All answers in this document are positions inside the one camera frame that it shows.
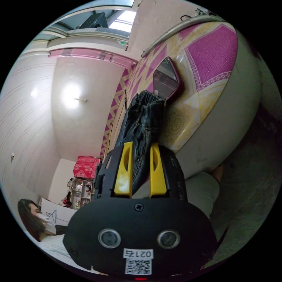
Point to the smartphone in red case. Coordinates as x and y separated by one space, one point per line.
166 79

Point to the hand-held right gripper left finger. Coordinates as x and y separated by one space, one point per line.
123 176

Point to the person's body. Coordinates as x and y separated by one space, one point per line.
39 222

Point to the wooden shelf with small items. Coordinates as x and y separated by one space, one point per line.
81 193

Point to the red patterned box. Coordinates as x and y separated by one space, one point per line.
86 169

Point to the dark blue jeans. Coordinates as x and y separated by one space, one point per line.
141 127

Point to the pink curtain rail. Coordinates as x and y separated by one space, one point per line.
92 56

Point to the white board with line drawing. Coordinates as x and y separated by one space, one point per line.
59 212

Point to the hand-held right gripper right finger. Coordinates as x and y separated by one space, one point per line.
156 176

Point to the bed with pink yellow mat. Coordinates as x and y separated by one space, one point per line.
207 72

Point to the window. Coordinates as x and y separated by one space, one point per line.
101 19

